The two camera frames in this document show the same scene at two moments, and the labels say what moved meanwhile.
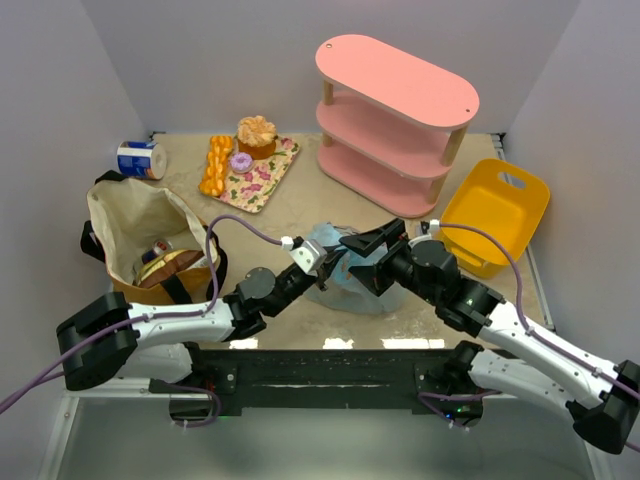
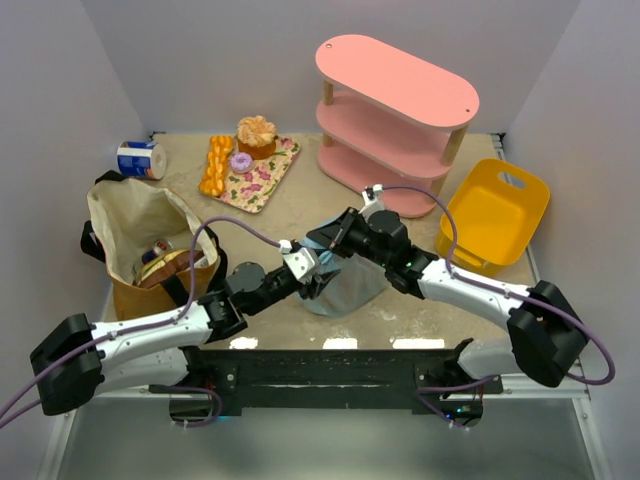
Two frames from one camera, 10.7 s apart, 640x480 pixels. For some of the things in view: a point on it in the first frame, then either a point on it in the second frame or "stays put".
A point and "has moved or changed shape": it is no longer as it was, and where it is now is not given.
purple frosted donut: [241, 162] stays put
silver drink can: [159, 248] stays put
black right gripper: [386, 257] to [343, 229]
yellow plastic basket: [501, 198] stays put
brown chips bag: [168, 264] stays put
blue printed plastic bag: [343, 288] has moved or changed shape
